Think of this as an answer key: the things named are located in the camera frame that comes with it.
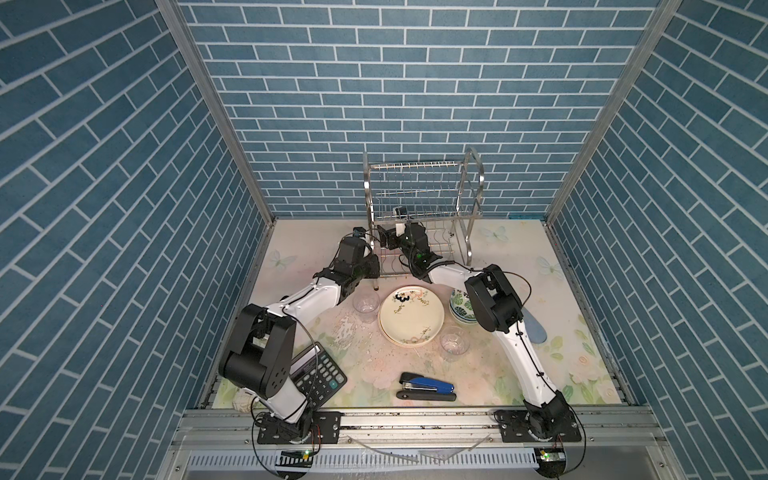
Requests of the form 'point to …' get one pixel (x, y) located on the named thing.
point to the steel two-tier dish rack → (444, 198)
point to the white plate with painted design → (411, 316)
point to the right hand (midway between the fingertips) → (390, 219)
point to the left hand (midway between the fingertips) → (377, 258)
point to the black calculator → (316, 374)
